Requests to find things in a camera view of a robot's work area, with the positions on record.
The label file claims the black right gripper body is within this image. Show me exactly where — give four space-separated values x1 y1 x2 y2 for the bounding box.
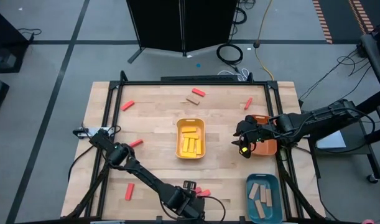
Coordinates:
236 114 279 159

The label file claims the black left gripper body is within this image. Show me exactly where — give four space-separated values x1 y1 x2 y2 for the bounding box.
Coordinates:
169 180 206 220

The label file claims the yellow plastic bin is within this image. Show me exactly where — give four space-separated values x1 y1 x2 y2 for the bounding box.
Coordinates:
175 117 206 159

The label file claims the orange plastic bin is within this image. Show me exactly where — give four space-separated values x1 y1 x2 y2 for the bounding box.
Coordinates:
251 114 278 156

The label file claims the long black bar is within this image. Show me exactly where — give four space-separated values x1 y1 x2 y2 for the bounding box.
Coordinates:
160 74 238 82

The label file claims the white sheet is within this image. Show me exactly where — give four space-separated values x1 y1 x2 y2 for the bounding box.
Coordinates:
315 130 348 149

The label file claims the blue plastic bin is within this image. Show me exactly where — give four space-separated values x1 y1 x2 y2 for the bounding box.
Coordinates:
245 173 284 224

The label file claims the black rolling cart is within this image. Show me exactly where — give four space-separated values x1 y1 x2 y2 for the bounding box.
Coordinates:
301 90 380 184

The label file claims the black folding partition screen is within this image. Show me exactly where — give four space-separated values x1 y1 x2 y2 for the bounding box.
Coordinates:
126 0 239 65

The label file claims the black desk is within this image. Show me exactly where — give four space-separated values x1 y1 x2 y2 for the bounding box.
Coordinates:
360 21 380 103

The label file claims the black cabinet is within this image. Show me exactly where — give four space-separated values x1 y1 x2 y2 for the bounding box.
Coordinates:
0 6 31 74

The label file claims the white floor cable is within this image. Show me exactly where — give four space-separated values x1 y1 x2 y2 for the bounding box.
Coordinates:
217 67 250 82

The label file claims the black aluminium table frame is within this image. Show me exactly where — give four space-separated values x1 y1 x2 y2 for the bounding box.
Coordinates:
63 70 329 224

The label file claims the black floor cable coil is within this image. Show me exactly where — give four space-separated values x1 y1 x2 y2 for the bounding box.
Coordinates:
232 6 248 25
216 42 244 66

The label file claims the yellow hanging extension cable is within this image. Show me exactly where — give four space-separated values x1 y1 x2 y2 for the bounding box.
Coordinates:
253 0 276 81

